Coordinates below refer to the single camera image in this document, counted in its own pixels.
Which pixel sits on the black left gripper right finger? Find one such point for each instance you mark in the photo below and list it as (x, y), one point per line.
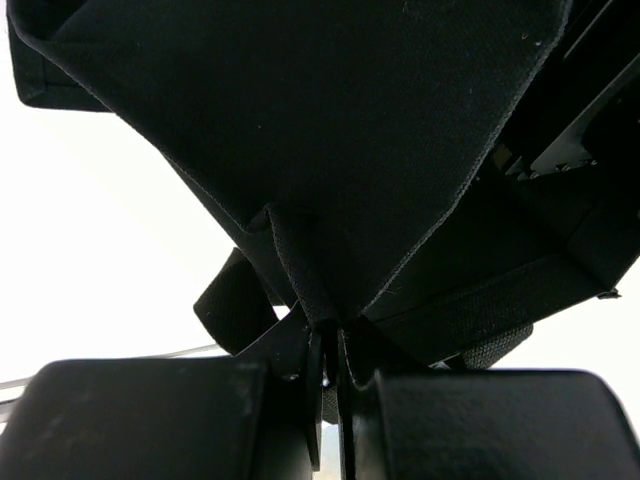
(402, 420)

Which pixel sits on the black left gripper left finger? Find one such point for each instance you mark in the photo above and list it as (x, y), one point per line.
(252, 416)

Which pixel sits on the black canvas bag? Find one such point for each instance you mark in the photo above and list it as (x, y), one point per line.
(454, 171)

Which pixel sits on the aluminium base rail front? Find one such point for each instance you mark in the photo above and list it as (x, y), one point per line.
(65, 370)

